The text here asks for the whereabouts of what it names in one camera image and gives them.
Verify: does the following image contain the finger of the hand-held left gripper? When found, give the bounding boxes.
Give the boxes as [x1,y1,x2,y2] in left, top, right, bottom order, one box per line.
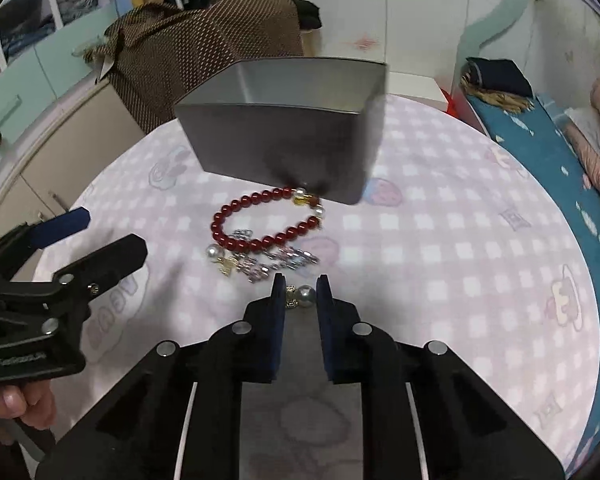
[0,207,91,281]
[0,234,148,322]

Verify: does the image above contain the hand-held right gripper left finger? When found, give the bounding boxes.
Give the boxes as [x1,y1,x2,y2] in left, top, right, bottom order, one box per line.
[35,272,288,480]

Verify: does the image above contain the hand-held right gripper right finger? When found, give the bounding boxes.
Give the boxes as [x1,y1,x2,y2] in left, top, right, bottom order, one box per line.
[316,274,566,480]

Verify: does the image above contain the grey metal box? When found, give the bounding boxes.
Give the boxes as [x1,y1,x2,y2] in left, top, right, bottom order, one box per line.
[174,57,388,206]

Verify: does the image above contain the beige low cabinet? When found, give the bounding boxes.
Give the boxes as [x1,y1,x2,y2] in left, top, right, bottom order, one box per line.
[0,75,148,251]

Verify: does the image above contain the pink checked tablecloth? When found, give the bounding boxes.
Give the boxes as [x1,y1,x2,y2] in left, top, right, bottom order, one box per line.
[30,95,600,480]

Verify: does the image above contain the teal drawer cabinet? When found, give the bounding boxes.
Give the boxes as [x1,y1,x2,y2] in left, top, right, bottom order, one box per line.
[0,15,126,181]

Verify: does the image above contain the brown dotted cloth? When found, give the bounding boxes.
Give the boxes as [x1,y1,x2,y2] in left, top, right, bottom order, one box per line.
[97,0,306,136]

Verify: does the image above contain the white cubby shelf unit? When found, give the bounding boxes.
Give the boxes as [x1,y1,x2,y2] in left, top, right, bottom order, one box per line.
[0,0,123,46]

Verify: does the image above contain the white low platform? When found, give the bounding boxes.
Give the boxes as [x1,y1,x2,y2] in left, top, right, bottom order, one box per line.
[385,72,453,106]

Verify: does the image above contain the red mat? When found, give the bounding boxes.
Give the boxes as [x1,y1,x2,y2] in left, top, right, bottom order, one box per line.
[437,87,463,116]

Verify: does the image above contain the blue printed bed sheet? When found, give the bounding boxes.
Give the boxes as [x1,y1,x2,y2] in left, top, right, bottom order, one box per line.
[462,85,600,321]

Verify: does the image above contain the folded khaki clothes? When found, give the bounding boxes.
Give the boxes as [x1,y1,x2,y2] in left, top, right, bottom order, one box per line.
[462,85,536,112]

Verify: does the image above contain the pink flower sticker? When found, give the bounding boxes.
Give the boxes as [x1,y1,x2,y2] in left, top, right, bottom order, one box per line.
[347,32,381,52]

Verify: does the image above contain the black garment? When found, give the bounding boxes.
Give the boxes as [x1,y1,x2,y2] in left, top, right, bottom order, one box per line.
[282,0,323,31]

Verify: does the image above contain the folded dark clothes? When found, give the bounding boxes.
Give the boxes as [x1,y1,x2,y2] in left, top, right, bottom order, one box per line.
[465,57,533,98]

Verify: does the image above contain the white wardrobe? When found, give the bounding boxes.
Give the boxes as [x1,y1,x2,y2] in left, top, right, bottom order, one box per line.
[290,0,481,91]

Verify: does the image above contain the silver pink charm bracelet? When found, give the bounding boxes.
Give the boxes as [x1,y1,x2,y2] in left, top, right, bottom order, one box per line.
[232,230,321,286]

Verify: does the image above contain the red bead bracelet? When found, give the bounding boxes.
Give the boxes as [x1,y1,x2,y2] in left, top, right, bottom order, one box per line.
[211,186,327,253]

